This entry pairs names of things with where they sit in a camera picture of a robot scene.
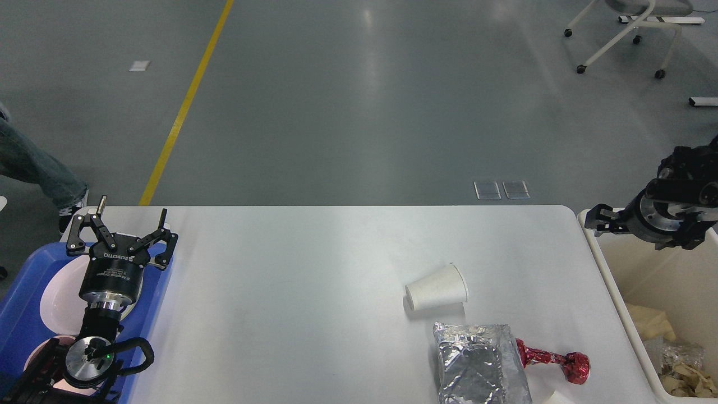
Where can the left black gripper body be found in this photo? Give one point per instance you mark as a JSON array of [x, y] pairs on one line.
[[113, 277]]

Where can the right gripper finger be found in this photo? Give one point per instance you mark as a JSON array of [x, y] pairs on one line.
[[603, 218]]

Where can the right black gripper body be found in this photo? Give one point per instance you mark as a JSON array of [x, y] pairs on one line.
[[650, 220]]

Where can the pink plate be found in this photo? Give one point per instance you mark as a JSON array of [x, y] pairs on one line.
[[61, 307]]

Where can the brown paper bag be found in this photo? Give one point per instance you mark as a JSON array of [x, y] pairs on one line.
[[651, 323]]

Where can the brown paper ball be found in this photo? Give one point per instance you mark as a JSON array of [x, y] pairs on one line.
[[684, 380]]

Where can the foil sheet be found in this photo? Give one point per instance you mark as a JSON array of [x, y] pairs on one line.
[[479, 364]]

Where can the aluminium foil tray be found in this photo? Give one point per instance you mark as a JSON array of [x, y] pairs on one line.
[[664, 354]]

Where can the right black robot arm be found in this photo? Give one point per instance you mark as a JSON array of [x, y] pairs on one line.
[[676, 208]]

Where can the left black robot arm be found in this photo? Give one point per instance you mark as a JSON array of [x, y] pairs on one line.
[[92, 368]]

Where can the light green plate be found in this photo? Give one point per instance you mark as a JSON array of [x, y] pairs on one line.
[[129, 308]]

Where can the beige plastic bin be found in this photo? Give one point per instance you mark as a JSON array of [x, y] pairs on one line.
[[682, 283]]

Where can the blue plastic tray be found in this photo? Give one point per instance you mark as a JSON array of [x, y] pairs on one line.
[[22, 329]]

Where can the person leg with sneaker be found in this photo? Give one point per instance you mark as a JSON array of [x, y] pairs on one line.
[[24, 161]]

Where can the white bar on floor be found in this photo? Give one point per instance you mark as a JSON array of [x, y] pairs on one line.
[[698, 102]]

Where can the red foil wrapper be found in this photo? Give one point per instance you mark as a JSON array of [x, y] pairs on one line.
[[574, 365]]

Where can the white rolling chair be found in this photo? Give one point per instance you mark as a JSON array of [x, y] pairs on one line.
[[660, 15]]

